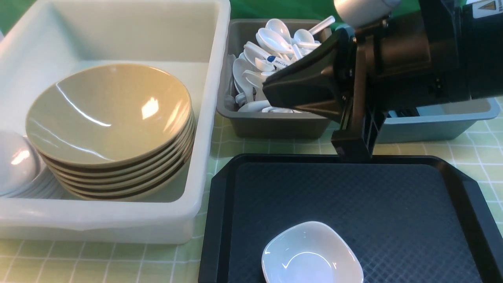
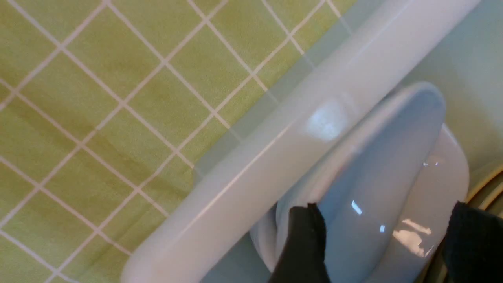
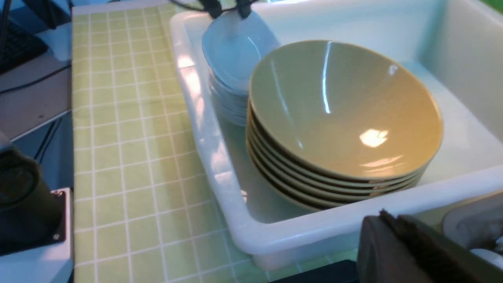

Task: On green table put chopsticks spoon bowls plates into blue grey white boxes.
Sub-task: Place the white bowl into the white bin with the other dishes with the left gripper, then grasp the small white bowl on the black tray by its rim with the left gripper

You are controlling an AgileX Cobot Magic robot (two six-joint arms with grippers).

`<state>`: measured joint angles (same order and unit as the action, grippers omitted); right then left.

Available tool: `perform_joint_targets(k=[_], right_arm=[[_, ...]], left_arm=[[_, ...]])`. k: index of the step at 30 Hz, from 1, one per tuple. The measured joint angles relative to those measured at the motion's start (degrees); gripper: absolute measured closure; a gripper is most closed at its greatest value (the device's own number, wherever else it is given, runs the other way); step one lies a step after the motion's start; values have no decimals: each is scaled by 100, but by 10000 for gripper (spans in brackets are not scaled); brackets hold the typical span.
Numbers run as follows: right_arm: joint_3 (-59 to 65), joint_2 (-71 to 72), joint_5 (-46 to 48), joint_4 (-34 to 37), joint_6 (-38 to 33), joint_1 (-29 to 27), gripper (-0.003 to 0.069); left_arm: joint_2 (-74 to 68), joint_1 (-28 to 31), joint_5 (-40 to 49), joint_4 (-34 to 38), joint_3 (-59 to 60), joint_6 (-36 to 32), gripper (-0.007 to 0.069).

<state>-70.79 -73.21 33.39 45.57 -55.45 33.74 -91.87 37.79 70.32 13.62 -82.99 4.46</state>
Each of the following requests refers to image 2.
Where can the white plastic dish tub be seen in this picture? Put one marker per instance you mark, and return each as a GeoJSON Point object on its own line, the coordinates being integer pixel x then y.
{"type": "Point", "coordinates": [384, 46]}

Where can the green checkered tablecloth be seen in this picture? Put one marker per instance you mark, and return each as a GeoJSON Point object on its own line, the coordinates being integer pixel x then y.
{"type": "Point", "coordinates": [107, 105]}

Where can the white stacked plates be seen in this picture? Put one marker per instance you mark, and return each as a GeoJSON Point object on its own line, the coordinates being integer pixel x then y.
{"type": "Point", "coordinates": [442, 181]}

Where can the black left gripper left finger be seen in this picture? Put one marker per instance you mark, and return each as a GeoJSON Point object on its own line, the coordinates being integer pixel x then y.
{"type": "Point", "coordinates": [302, 259]}

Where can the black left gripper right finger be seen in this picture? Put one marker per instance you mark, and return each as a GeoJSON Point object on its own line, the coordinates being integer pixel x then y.
{"type": "Point", "coordinates": [473, 246]}

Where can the white sauce dish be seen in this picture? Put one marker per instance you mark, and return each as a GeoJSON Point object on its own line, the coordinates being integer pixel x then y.
{"type": "Point", "coordinates": [360, 186]}

